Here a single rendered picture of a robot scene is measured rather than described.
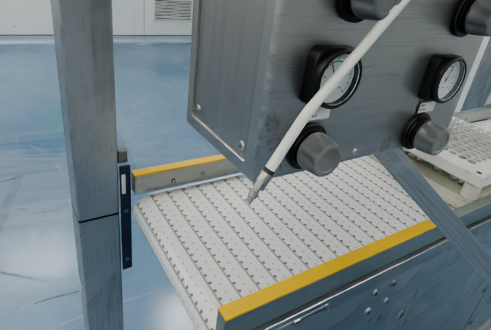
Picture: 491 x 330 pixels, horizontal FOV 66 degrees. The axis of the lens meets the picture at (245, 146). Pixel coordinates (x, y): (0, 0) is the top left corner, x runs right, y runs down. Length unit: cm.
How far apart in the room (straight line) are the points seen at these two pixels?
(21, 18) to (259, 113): 518
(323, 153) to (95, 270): 51
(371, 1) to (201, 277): 36
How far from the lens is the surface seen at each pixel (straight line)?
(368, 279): 54
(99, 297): 73
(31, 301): 174
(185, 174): 61
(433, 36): 32
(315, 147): 24
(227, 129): 26
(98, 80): 52
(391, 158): 42
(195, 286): 47
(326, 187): 67
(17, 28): 538
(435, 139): 33
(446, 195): 75
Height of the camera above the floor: 126
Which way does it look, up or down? 27 degrees down
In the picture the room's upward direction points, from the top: 8 degrees clockwise
